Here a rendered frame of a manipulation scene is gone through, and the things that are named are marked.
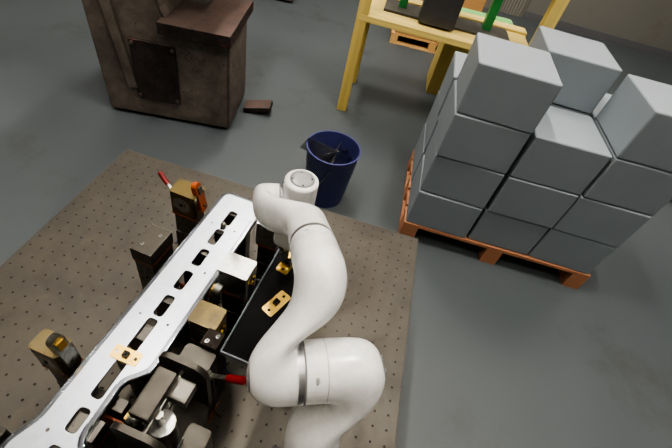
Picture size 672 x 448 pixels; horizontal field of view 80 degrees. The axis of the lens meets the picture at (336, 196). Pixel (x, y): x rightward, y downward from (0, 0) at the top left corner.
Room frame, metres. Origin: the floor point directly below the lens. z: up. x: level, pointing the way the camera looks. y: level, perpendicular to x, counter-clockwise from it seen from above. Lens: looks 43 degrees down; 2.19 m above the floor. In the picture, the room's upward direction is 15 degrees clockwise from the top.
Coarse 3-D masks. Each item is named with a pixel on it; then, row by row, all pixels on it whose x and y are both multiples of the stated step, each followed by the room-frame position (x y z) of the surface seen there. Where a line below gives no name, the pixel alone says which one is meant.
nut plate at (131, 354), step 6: (114, 348) 0.42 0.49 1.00; (120, 348) 0.43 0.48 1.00; (126, 348) 0.43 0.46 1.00; (114, 354) 0.41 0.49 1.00; (120, 354) 0.41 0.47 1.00; (132, 354) 0.42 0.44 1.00; (138, 354) 0.42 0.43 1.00; (120, 360) 0.40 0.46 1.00; (126, 360) 0.40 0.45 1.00; (132, 360) 0.40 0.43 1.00; (138, 360) 0.41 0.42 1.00
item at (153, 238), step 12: (156, 228) 0.83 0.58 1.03; (144, 240) 0.77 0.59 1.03; (156, 240) 0.79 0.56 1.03; (168, 240) 0.81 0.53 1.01; (132, 252) 0.73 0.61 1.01; (144, 252) 0.73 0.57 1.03; (156, 252) 0.75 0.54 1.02; (168, 252) 0.81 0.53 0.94; (144, 264) 0.73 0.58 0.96; (156, 264) 0.74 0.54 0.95; (144, 276) 0.73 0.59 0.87
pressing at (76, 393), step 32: (192, 256) 0.78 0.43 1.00; (224, 256) 0.81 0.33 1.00; (160, 288) 0.63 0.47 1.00; (192, 288) 0.66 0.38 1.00; (128, 320) 0.51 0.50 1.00; (160, 320) 0.53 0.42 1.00; (96, 352) 0.40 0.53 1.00; (160, 352) 0.44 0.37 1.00; (64, 384) 0.31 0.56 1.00; (96, 384) 0.32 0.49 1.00; (128, 384) 0.35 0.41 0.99; (64, 416) 0.24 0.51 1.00; (96, 416) 0.26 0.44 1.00
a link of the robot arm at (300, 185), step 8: (288, 176) 0.71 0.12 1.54; (296, 176) 0.71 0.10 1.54; (304, 176) 0.72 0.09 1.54; (312, 176) 0.73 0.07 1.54; (280, 184) 0.71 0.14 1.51; (288, 184) 0.68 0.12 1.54; (296, 184) 0.69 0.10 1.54; (304, 184) 0.69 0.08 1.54; (312, 184) 0.70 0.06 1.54; (280, 192) 0.68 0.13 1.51; (288, 192) 0.68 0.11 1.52; (296, 192) 0.67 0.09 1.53; (304, 192) 0.67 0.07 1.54; (312, 192) 0.69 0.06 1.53; (296, 200) 0.67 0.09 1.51; (304, 200) 0.67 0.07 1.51; (312, 200) 0.69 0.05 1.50
